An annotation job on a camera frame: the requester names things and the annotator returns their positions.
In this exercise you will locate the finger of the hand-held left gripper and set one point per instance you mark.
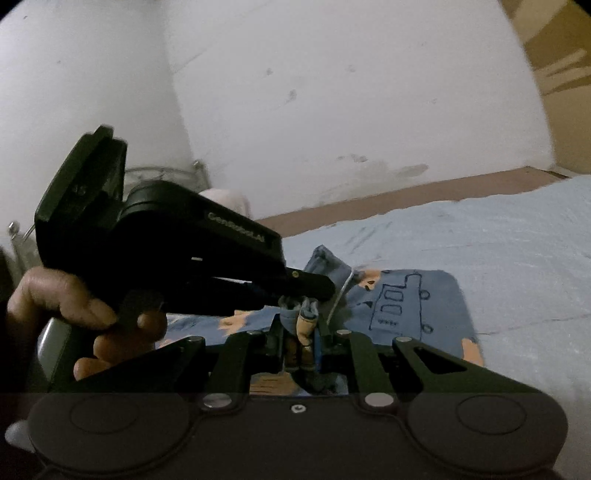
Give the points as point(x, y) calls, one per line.
point(309, 284)
point(231, 297)

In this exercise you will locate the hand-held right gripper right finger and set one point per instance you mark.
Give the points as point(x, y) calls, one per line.
point(318, 351)

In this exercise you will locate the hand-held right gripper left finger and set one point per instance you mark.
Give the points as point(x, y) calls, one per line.
point(277, 344)

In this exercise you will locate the blue pants with orange print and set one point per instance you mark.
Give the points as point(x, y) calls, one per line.
point(397, 314)

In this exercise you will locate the person's left hand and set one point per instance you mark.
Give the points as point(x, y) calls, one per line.
point(60, 304)

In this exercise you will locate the grey metal headboard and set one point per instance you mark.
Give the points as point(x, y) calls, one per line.
point(184, 173)

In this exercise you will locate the cream quilted comforter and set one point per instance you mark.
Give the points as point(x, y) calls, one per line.
point(228, 201)

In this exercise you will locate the brown wooden bed board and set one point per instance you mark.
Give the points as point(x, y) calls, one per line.
point(415, 191)

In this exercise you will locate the light blue bed sheet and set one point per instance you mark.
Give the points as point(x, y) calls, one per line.
point(508, 258)

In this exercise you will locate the worn wooden door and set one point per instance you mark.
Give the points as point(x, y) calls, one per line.
point(558, 69)

